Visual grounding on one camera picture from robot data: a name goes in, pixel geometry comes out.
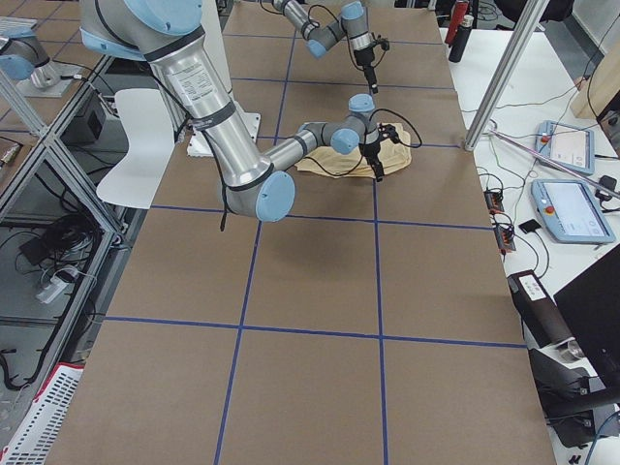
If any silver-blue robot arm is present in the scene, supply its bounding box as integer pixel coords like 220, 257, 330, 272
79, 1, 384, 222
272, 0, 389, 94

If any white perforated basket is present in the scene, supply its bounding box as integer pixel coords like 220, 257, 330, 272
1, 362, 84, 464

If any blue teach pendant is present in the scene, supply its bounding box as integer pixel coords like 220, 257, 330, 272
535, 120, 595, 175
531, 179, 616, 244

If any black box with label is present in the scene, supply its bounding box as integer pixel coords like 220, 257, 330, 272
507, 270, 573, 347

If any cream long-sleeve printed shirt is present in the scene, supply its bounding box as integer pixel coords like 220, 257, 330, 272
294, 123, 412, 178

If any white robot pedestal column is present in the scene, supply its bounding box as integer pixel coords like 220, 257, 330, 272
201, 0, 261, 141

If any black water bottle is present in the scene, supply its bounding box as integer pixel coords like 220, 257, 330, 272
448, 15, 474, 63

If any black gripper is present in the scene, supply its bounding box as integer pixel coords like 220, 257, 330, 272
353, 46, 379, 93
361, 139, 384, 181

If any black monitor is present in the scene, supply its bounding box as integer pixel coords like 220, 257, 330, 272
554, 247, 620, 387

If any near blue teach pendant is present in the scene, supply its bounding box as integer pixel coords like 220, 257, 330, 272
531, 179, 616, 244

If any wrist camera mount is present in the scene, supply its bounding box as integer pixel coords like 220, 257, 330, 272
371, 34, 390, 52
378, 124, 401, 144

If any red water bottle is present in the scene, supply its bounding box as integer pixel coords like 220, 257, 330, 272
445, 0, 469, 47

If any white plastic chair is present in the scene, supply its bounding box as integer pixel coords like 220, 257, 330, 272
96, 88, 175, 209

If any aluminium frame post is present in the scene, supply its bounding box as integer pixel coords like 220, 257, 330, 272
463, 0, 549, 151

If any far blue teach pendant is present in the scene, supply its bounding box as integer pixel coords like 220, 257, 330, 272
535, 120, 595, 175

